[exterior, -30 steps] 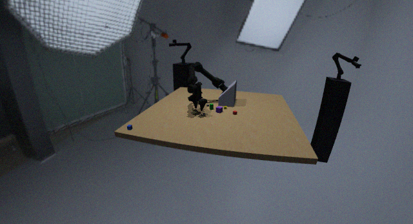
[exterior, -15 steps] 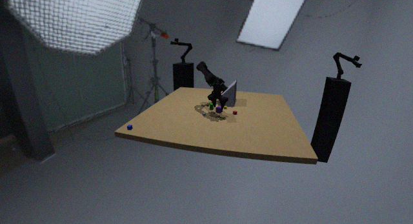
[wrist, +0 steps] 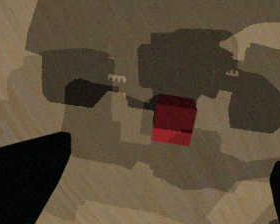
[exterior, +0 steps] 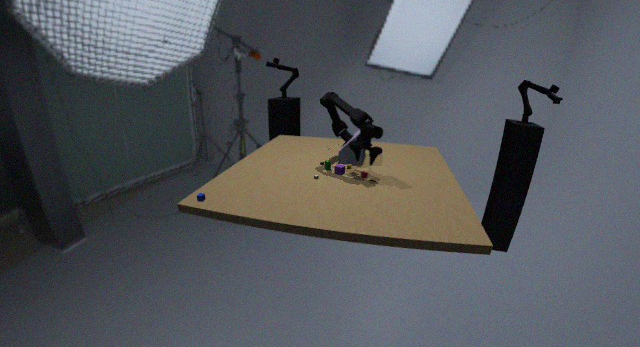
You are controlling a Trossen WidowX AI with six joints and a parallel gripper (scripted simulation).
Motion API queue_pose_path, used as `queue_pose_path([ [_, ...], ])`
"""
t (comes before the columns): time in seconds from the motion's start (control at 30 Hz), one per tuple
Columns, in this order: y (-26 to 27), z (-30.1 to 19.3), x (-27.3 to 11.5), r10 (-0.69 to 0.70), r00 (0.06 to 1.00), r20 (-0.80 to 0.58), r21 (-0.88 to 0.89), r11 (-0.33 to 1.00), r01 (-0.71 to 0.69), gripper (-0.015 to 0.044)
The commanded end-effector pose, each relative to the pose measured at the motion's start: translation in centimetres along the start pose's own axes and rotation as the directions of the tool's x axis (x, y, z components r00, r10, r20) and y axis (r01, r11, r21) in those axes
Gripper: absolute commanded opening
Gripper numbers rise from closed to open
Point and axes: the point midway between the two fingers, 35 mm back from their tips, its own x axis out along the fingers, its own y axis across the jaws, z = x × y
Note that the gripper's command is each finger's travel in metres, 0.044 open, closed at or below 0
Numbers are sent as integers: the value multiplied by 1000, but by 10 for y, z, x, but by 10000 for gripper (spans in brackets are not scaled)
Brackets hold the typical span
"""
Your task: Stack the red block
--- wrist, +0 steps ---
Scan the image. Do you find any red block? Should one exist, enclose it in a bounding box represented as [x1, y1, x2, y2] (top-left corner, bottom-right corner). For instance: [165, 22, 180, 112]
[152, 93, 197, 145]

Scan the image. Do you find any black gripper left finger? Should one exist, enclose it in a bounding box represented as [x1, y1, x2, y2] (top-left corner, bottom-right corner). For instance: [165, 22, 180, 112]
[0, 131, 72, 224]

